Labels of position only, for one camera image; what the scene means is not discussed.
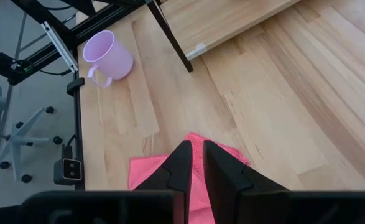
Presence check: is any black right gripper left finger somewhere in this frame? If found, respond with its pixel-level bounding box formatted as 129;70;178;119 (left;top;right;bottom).
134;139;193;224

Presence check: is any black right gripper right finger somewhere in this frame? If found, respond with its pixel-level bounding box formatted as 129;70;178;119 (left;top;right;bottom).
203;140;290;224

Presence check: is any pale pink plastic mug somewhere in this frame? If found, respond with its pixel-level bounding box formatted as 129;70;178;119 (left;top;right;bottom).
82;30;135;88

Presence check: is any pink knitted cloth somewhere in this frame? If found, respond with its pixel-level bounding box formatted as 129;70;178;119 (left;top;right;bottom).
127;132;251;224

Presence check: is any grey office chair base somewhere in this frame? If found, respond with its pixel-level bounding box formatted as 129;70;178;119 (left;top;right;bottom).
0;106;63;184

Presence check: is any black device with green light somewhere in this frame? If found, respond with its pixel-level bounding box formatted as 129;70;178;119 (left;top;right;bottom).
0;46;34;86

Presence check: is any small black silver camera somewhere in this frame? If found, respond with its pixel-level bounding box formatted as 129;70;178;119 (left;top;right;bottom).
53;157;83;187

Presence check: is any black camera cable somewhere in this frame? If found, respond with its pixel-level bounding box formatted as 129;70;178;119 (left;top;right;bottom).
63;134;77;160

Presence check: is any black cable clip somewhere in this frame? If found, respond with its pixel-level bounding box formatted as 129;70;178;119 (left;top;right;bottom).
66;77;85;97

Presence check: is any black frame wooden shelf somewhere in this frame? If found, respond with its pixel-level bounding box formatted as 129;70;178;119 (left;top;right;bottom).
145;0;302;73

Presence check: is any black aluminium table frame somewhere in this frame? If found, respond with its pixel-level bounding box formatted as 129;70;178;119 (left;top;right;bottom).
9;0;158;191

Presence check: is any silver metal bracket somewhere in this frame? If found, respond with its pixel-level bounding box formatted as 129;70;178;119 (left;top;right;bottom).
41;21;79;73

